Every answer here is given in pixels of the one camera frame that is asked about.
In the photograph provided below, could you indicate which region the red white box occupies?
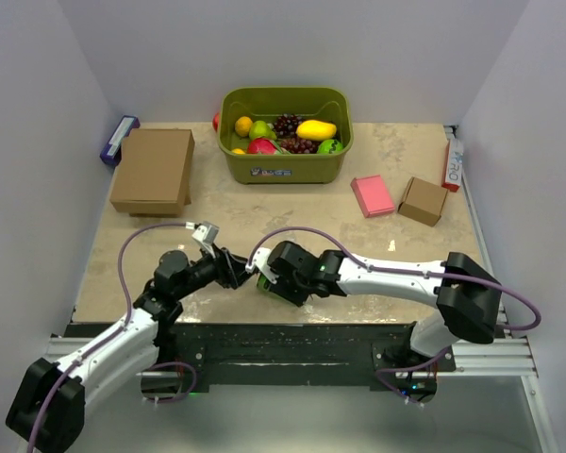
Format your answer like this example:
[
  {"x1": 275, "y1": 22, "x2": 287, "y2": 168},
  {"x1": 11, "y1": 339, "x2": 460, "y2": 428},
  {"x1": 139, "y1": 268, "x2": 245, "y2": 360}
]
[{"x1": 441, "y1": 138, "x2": 464, "y2": 193}]

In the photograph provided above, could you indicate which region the dark grapes bunch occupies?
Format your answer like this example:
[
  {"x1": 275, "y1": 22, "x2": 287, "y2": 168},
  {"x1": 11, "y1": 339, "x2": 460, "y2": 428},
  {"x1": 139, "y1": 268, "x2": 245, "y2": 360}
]
[
  {"x1": 278, "y1": 137, "x2": 321, "y2": 154},
  {"x1": 273, "y1": 114, "x2": 304, "y2": 139}
]

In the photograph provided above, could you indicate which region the green pear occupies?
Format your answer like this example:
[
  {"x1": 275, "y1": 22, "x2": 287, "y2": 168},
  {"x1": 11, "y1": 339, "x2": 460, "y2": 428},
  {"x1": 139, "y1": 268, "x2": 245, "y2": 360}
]
[{"x1": 248, "y1": 120, "x2": 277, "y2": 141}]

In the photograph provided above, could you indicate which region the yellow mango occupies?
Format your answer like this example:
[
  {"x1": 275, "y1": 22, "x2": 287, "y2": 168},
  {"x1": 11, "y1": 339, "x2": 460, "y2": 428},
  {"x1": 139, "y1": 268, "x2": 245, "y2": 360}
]
[{"x1": 295, "y1": 120, "x2": 337, "y2": 142}]

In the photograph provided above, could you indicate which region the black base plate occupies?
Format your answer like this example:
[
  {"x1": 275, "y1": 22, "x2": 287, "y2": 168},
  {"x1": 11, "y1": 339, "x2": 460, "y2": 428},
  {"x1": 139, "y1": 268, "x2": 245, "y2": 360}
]
[{"x1": 141, "y1": 323, "x2": 455, "y2": 395}]

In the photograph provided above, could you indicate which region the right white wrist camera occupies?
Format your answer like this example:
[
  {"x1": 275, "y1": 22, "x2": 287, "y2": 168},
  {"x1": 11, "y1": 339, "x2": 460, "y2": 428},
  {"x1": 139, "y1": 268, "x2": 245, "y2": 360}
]
[{"x1": 245, "y1": 247, "x2": 275, "y2": 282}]

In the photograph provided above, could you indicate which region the purple white box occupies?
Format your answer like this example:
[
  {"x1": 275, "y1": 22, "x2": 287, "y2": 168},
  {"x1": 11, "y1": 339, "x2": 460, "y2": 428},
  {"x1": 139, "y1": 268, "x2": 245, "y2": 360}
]
[{"x1": 100, "y1": 115, "x2": 141, "y2": 167}]

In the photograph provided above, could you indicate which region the dark grapes lower bunch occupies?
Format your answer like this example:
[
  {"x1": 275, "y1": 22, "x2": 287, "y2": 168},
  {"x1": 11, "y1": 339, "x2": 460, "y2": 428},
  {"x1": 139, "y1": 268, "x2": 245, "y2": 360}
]
[{"x1": 278, "y1": 137, "x2": 321, "y2": 154}]

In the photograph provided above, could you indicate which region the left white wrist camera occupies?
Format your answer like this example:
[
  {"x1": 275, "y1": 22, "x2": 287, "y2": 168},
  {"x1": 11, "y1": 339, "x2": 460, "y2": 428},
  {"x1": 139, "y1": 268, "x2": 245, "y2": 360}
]
[{"x1": 191, "y1": 222, "x2": 220, "y2": 258}]

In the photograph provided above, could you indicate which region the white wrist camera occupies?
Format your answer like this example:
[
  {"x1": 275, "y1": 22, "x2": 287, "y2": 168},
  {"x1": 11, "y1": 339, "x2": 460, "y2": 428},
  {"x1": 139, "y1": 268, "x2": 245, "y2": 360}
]
[
  {"x1": 191, "y1": 222, "x2": 220, "y2": 258},
  {"x1": 245, "y1": 247, "x2": 275, "y2": 282}
]

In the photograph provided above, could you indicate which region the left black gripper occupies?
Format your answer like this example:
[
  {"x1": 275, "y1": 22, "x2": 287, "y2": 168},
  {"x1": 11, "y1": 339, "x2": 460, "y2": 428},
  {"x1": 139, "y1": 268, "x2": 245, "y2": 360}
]
[{"x1": 175, "y1": 242, "x2": 253, "y2": 300}]

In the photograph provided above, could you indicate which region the red fruit behind bin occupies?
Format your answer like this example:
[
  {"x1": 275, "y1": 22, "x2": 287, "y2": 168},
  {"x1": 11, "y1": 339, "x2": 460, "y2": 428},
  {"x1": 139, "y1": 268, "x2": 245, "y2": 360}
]
[{"x1": 212, "y1": 111, "x2": 220, "y2": 132}]

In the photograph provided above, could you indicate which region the red dragon fruit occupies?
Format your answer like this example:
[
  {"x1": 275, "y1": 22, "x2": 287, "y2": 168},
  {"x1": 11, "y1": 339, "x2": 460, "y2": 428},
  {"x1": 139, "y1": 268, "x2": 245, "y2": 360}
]
[{"x1": 246, "y1": 137, "x2": 281, "y2": 155}]

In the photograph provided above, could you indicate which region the dark grapes upper bunch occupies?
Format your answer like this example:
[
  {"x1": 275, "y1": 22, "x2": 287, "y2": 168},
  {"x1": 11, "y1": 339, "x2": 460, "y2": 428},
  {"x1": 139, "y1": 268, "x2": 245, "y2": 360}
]
[{"x1": 273, "y1": 114, "x2": 304, "y2": 139}]

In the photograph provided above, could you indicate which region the green round fruit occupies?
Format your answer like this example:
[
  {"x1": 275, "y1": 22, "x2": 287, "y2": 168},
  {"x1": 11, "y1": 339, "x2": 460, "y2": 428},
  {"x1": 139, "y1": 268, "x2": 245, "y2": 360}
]
[{"x1": 317, "y1": 139, "x2": 343, "y2": 155}]

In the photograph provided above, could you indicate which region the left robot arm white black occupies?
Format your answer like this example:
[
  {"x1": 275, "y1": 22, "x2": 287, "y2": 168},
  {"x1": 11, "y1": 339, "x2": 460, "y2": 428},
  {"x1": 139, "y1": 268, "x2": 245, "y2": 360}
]
[{"x1": 6, "y1": 248, "x2": 251, "y2": 452}]

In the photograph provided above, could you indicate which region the pink box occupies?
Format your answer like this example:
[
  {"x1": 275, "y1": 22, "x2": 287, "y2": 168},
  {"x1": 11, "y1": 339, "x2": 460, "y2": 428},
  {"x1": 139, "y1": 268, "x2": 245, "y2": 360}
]
[{"x1": 351, "y1": 175, "x2": 395, "y2": 218}]

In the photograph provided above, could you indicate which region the green paper box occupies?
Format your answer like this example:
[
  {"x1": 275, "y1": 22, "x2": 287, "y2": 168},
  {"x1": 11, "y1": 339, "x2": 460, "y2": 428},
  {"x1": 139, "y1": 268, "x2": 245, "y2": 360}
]
[{"x1": 256, "y1": 274, "x2": 274, "y2": 294}]

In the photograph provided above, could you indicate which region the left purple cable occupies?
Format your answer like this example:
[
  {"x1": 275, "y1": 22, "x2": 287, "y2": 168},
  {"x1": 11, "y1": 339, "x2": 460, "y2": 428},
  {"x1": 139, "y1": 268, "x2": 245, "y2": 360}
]
[{"x1": 25, "y1": 221, "x2": 194, "y2": 453}]

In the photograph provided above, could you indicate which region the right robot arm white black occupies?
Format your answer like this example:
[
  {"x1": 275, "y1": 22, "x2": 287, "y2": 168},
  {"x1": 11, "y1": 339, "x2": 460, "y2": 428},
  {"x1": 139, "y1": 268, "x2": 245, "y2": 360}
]
[{"x1": 248, "y1": 241, "x2": 501, "y2": 371}]

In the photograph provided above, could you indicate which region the olive green plastic bin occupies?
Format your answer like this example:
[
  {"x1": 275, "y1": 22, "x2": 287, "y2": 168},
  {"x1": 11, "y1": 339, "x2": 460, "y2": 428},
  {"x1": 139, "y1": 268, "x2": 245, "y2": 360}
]
[{"x1": 217, "y1": 86, "x2": 353, "y2": 184}]

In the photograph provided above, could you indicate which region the large brown cardboard box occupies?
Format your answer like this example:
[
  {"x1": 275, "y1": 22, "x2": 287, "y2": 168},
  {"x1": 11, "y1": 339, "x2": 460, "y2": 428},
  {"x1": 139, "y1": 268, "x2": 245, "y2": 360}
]
[{"x1": 109, "y1": 128, "x2": 194, "y2": 217}]

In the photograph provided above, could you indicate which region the small brown cardboard box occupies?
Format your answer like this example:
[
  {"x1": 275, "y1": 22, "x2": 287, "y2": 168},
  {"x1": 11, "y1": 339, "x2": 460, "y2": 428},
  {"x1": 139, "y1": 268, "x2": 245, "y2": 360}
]
[{"x1": 397, "y1": 176, "x2": 449, "y2": 227}]

